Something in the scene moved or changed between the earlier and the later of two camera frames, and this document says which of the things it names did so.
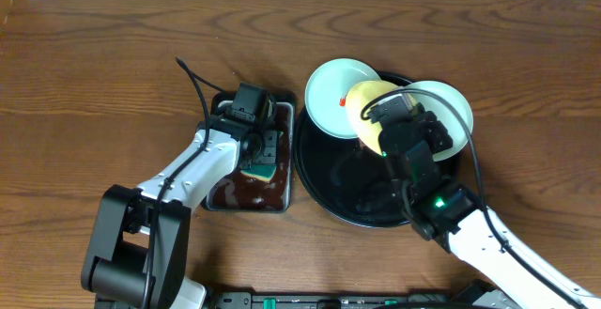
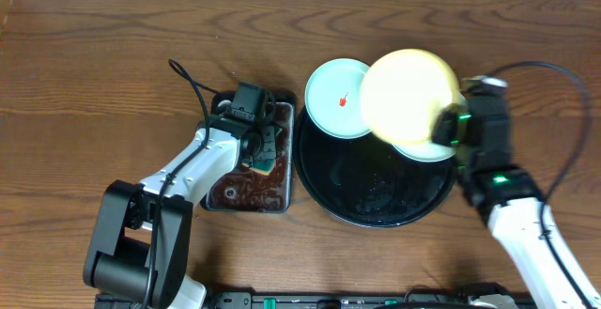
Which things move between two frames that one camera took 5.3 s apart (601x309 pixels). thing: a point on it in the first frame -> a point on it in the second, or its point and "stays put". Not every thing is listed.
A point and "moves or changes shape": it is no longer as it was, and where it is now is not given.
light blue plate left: (327, 90) stays put
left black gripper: (265, 152) stays put
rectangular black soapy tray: (240, 193) stays put
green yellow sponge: (263, 172) moves or changes shape
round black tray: (351, 182) stays put
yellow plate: (363, 93) -> (404, 91)
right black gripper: (424, 130) -> (450, 119)
